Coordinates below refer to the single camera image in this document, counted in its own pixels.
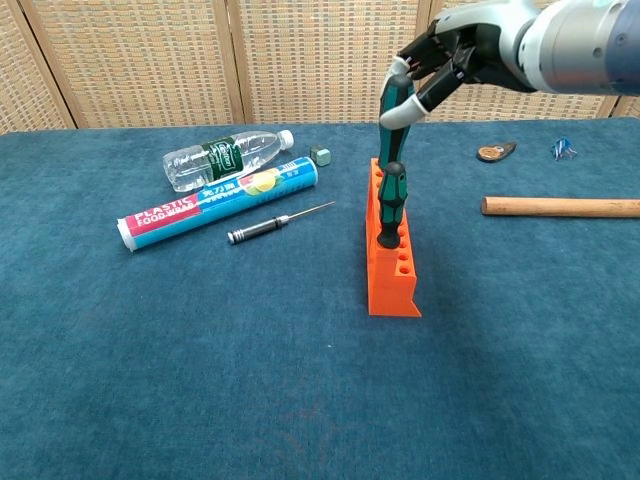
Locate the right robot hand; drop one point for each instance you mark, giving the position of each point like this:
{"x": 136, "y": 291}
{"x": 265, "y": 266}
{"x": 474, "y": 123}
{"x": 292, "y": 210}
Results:
{"x": 485, "y": 45}

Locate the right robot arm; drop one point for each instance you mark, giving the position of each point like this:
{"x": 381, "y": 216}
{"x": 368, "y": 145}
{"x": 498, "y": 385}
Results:
{"x": 580, "y": 45}

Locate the orange tool holder rack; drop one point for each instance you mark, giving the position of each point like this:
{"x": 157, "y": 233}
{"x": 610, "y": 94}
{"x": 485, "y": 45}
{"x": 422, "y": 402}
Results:
{"x": 390, "y": 295}

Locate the blue binder clip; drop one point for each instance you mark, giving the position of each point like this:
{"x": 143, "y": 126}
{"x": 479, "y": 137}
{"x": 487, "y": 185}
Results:
{"x": 564, "y": 149}

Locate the wooden rod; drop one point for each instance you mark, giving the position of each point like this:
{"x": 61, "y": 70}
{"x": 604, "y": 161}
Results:
{"x": 550, "y": 207}

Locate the woven folding screen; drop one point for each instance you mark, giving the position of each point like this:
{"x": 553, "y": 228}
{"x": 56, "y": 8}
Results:
{"x": 300, "y": 60}

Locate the small grey green cube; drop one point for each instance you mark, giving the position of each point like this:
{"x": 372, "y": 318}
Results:
{"x": 321, "y": 156}

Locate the black precision screwdriver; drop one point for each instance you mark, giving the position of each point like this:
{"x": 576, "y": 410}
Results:
{"x": 260, "y": 229}

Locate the clear plastic water bottle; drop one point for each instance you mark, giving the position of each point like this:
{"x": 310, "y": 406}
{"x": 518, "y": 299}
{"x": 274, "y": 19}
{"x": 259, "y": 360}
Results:
{"x": 200, "y": 167}

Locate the plastic food wrap roll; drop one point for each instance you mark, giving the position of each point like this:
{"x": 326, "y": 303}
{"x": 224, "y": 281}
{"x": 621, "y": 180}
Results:
{"x": 175, "y": 220}

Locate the blue felt table cloth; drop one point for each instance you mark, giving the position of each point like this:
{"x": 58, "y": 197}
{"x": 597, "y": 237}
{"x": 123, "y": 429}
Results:
{"x": 200, "y": 375}

